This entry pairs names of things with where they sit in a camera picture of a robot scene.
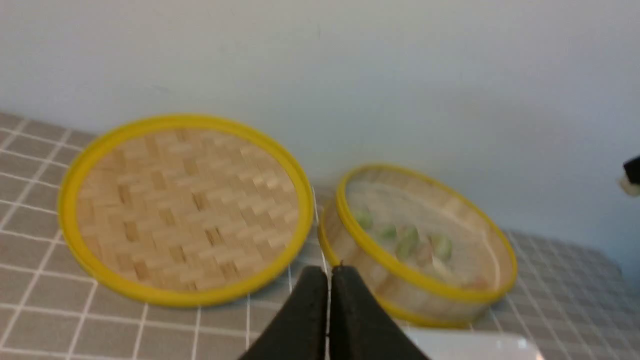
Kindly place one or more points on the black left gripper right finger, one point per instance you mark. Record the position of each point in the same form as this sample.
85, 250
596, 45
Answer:
360, 329

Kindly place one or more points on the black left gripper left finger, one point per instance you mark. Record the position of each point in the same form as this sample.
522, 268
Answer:
298, 330

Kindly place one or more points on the white square plate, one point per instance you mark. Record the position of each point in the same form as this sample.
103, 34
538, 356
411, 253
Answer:
451, 344

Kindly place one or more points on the green dumpling centre left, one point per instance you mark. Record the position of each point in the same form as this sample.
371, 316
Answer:
388, 232

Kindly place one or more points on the green dumpling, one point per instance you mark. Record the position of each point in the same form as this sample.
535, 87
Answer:
442, 247
388, 232
364, 218
407, 243

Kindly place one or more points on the bamboo steamer basket yellow rim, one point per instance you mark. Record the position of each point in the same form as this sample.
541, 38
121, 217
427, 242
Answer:
422, 290

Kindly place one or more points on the green dumpling front left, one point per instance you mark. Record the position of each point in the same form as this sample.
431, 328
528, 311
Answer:
364, 218

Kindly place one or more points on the green dumpling right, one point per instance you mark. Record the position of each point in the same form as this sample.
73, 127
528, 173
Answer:
442, 247

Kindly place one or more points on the bamboo steamer lid yellow rim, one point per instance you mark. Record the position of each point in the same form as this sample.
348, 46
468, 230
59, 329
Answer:
185, 210

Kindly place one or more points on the grey checked tablecloth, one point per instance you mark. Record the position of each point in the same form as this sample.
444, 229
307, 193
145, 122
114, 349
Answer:
570, 300

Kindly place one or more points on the black object at right edge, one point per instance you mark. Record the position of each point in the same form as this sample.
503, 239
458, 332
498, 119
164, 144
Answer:
630, 181

